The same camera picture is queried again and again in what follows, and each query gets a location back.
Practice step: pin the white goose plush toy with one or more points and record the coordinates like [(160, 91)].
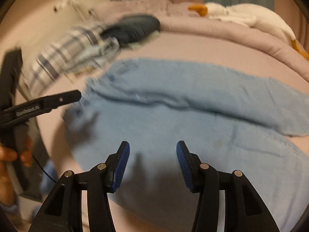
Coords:
[(252, 16)]

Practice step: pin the lilac rolled comforter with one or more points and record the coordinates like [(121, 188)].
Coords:
[(177, 18)]

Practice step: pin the dark navy folded garment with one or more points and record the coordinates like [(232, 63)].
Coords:
[(131, 29)]

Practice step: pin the plaid pillow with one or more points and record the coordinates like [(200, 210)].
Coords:
[(51, 61)]

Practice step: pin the light blue denim pants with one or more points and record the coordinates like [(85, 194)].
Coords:
[(231, 120)]

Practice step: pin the pink bed sheet mattress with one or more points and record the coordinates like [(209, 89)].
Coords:
[(174, 47)]

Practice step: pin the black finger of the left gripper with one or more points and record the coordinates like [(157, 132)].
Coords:
[(19, 114)]

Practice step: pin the light blue crumpled garment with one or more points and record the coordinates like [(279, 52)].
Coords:
[(92, 58)]

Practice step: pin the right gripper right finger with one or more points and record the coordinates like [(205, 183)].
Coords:
[(244, 208)]

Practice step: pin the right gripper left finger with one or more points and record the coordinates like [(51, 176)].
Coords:
[(62, 209)]

